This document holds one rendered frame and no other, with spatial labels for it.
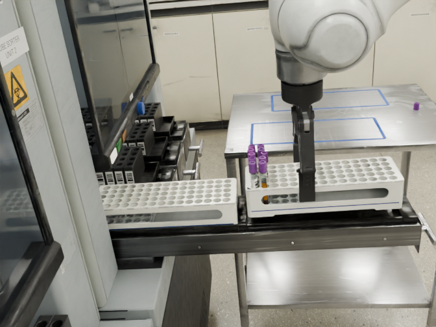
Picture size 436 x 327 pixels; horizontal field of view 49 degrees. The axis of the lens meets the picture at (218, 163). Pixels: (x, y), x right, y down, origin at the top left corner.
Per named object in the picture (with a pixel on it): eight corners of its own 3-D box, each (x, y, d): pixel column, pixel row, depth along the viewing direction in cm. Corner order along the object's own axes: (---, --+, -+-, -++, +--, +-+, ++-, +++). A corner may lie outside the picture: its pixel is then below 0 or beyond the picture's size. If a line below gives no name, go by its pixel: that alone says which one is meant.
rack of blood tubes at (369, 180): (247, 217, 95) (245, 190, 92) (247, 191, 103) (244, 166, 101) (402, 208, 92) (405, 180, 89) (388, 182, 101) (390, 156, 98)
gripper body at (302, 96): (326, 84, 82) (326, 133, 86) (319, 69, 89) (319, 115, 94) (282, 87, 83) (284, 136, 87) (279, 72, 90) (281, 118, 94)
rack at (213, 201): (93, 236, 98) (86, 210, 95) (105, 209, 107) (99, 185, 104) (238, 229, 96) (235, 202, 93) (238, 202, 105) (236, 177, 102)
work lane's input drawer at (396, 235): (80, 269, 100) (70, 233, 96) (98, 230, 112) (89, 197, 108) (442, 254, 94) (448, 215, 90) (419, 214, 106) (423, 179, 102)
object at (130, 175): (137, 167, 120) (133, 146, 117) (145, 167, 120) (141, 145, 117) (128, 191, 110) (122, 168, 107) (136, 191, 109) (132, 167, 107)
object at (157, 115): (157, 121, 147) (154, 102, 144) (163, 120, 147) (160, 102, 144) (150, 136, 137) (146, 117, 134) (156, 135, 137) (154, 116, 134)
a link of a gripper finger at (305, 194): (314, 167, 89) (314, 169, 88) (314, 199, 92) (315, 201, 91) (298, 168, 89) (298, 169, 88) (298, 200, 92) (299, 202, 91)
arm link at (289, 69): (323, 37, 87) (323, 69, 90) (273, 42, 88) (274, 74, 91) (331, 50, 79) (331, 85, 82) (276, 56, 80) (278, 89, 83)
